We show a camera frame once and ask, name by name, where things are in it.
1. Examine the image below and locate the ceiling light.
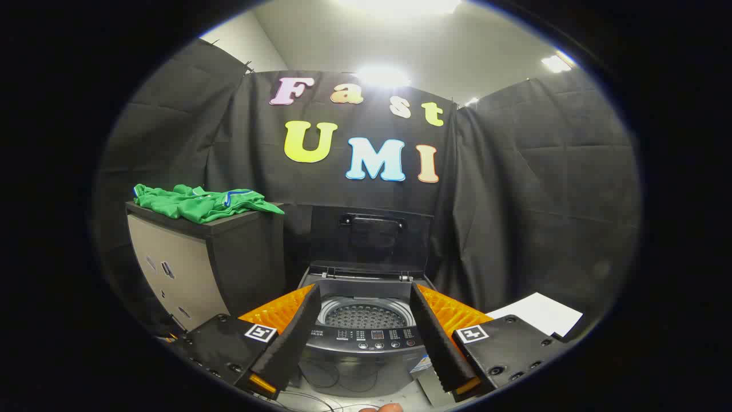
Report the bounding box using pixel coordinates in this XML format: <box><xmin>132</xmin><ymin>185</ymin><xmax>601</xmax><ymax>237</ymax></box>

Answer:
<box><xmin>540</xmin><ymin>53</ymin><xmax>574</xmax><ymax>74</ymax></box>

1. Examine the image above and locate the green polo shirt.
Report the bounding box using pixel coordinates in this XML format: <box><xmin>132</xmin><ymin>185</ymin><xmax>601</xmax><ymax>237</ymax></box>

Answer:
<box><xmin>133</xmin><ymin>184</ymin><xmax>285</xmax><ymax>224</ymax></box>

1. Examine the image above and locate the black and grey cabinet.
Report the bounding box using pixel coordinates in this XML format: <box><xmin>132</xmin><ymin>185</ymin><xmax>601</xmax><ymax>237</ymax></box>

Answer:
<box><xmin>125</xmin><ymin>200</ymin><xmax>287</xmax><ymax>335</ymax></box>

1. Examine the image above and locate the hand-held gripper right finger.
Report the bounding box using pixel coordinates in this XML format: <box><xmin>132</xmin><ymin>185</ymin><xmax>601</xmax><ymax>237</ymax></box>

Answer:
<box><xmin>409</xmin><ymin>282</ymin><xmax>567</xmax><ymax>402</ymax></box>

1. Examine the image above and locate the grey washing machine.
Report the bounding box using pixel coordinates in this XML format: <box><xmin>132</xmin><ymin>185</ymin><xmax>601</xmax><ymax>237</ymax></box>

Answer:
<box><xmin>297</xmin><ymin>260</ymin><xmax>436</xmax><ymax>398</ymax></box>

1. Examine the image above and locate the black backdrop cloth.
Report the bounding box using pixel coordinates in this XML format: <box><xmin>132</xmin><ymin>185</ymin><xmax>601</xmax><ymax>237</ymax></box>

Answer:
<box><xmin>94</xmin><ymin>39</ymin><xmax>641</xmax><ymax>338</ymax></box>

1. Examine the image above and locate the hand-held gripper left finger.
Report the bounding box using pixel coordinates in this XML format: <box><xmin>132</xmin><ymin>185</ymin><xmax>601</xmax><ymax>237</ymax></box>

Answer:
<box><xmin>172</xmin><ymin>283</ymin><xmax>322</xmax><ymax>401</ymax></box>

